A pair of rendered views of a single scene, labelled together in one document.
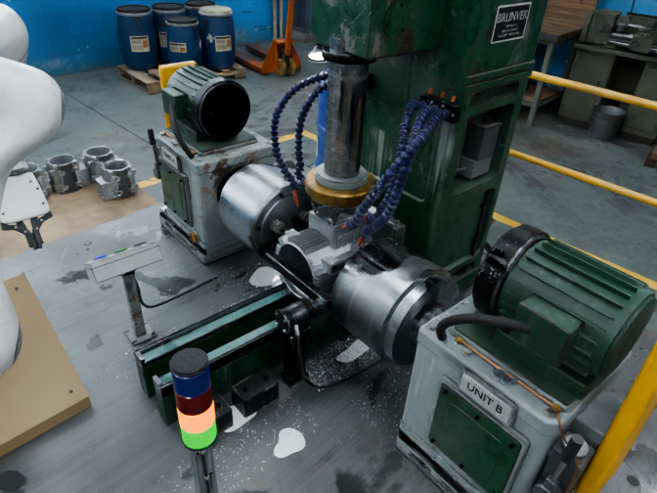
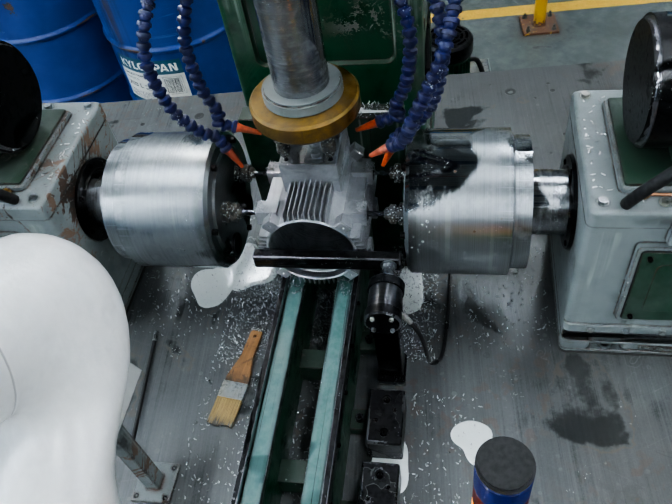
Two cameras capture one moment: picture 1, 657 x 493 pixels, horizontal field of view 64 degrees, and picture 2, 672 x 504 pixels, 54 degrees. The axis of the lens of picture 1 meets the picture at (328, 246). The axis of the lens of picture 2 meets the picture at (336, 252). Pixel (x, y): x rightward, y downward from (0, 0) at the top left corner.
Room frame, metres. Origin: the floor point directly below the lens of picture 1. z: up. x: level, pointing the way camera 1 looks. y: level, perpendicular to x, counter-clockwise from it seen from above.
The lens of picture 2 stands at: (0.42, 0.45, 1.88)
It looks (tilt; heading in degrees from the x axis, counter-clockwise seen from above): 49 degrees down; 328
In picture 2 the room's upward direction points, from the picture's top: 11 degrees counter-clockwise
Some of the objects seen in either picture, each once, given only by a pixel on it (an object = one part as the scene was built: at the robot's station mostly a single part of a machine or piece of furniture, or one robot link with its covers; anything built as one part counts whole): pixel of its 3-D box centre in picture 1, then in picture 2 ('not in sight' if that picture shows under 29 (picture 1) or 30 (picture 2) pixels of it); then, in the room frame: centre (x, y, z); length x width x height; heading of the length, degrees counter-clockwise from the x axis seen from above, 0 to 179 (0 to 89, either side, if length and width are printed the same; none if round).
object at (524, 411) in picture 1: (510, 405); (667, 224); (0.72, -0.39, 0.99); 0.35 x 0.31 x 0.37; 42
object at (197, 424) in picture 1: (196, 410); not in sight; (0.57, 0.21, 1.10); 0.06 x 0.06 x 0.04
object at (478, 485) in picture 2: (191, 374); (503, 475); (0.57, 0.21, 1.19); 0.06 x 0.06 x 0.04
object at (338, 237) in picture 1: (337, 224); (315, 156); (1.19, -0.02, 1.11); 0.12 x 0.11 x 0.07; 132
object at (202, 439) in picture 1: (198, 426); not in sight; (0.57, 0.21, 1.05); 0.06 x 0.06 x 0.04
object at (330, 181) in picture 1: (343, 142); (292, 39); (1.18, -0.02, 1.34); 0.18 x 0.18 x 0.48
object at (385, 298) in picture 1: (403, 306); (480, 201); (0.95, -0.18, 1.04); 0.41 x 0.25 x 0.25; 42
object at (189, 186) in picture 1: (214, 184); (33, 217); (1.60, 0.41, 0.99); 0.35 x 0.31 x 0.37; 42
